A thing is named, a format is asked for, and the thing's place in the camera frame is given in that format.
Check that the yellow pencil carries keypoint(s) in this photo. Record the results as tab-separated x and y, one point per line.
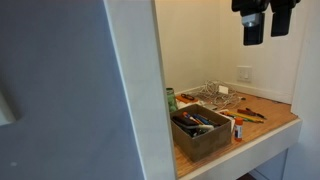
248	117

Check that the white power adapter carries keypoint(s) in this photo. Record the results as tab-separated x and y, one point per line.
223	89

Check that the orange marker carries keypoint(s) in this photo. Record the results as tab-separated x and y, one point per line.
190	117

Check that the brown cardboard box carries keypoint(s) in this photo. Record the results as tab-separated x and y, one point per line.
203	145

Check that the green glass jar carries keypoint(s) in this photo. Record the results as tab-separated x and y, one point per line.
171	100

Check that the white marker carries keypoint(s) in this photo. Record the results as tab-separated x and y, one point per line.
200	126

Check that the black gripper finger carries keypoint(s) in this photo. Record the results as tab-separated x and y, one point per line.
281	23
254	33

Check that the white wall outlet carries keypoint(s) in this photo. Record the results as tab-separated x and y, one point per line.
244	74

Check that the black and red pen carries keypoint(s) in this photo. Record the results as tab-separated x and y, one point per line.
256	113

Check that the orange capped glue stick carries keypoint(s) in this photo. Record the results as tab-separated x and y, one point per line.
238	130

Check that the green pencil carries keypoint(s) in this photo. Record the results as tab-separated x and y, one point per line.
245	118

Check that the blue marker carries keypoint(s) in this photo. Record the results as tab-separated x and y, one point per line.
202	119

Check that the orange case with black item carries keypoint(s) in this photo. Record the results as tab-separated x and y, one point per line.
186	98

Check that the white paper stack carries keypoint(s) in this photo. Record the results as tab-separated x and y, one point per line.
186	104

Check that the orange pencil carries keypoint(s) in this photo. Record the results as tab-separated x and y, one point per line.
227	114

